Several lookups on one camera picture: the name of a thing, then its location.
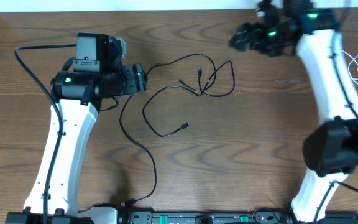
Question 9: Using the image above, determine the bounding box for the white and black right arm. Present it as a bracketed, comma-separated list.
[229, 1, 358, 223]

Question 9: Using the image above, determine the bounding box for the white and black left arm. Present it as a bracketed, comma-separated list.
[6, 33, 147, 223]

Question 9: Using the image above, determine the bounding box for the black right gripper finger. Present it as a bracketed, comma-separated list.
[229, 39, 249, 52]
[230, 22, 252, 42]

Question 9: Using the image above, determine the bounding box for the black USB cable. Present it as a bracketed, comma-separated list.
[119, 53, 236, 208]

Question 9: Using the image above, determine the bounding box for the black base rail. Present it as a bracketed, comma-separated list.
[118, 207, 358, 224]

